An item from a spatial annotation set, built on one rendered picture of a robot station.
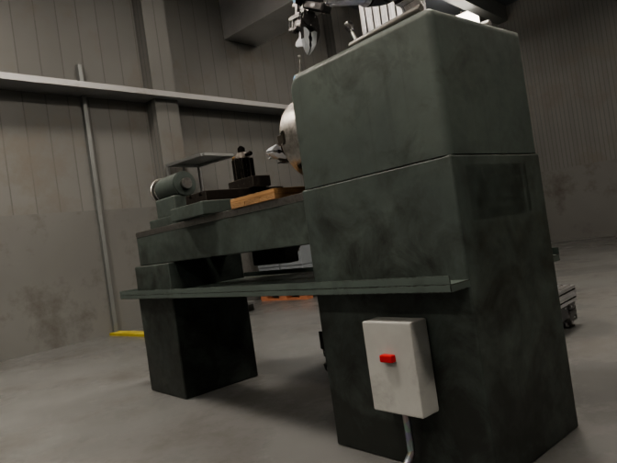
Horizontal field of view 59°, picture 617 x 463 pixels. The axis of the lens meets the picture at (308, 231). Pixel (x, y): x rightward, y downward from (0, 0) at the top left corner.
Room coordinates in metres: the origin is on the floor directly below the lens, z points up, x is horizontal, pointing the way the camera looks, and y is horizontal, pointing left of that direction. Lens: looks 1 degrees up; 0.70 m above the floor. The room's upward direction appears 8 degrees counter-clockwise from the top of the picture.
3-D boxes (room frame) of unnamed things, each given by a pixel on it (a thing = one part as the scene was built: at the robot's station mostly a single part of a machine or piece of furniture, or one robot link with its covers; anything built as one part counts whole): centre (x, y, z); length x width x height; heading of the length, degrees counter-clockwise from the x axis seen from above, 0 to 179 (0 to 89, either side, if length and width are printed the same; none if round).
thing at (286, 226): (2.33, 0.13, 0.77); 2.10 x 0.34 x 0.18; 41
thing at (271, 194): (2.26, 0.07, 0.89); 0.36 x 0.30 x 0.04; 131
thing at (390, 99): (1.78, -0.37, 1.06); 0.59 x 0.48 x 0.39; 41
